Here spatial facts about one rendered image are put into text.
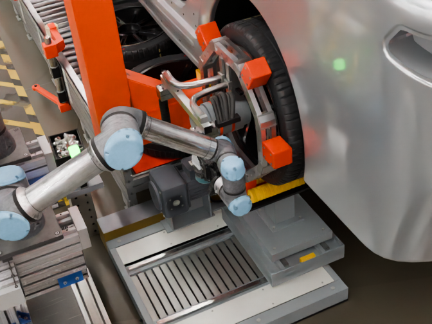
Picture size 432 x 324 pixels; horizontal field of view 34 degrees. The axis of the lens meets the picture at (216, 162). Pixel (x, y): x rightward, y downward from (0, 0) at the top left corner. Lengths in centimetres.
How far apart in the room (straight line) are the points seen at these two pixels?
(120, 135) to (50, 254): 61
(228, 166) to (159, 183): 97
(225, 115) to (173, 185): 74
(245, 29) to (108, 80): 67
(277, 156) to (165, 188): 80
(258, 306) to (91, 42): 128
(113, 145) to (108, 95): 99
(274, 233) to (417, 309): 68
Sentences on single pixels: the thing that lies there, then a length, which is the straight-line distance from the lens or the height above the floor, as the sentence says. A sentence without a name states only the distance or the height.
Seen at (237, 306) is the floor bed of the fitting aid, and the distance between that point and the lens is 306.
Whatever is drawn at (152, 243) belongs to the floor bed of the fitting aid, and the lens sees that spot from 338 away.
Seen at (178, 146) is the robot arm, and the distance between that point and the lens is 230.
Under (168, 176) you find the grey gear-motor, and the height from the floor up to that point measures 41.
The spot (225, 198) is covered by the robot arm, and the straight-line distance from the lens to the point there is 234.
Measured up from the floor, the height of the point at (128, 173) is 32.
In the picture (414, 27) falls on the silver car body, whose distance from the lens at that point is 180.
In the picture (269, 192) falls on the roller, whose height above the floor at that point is 52.
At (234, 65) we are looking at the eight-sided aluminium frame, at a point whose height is 111.
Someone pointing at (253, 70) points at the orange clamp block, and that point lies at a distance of 246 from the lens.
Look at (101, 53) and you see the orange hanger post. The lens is 295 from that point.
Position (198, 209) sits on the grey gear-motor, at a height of 9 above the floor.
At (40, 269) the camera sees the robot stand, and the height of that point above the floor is 65.
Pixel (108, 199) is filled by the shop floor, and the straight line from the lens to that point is 380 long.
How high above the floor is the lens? 239
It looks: 37 degrees down
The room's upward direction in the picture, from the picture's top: 6 degrees counter-clockwise
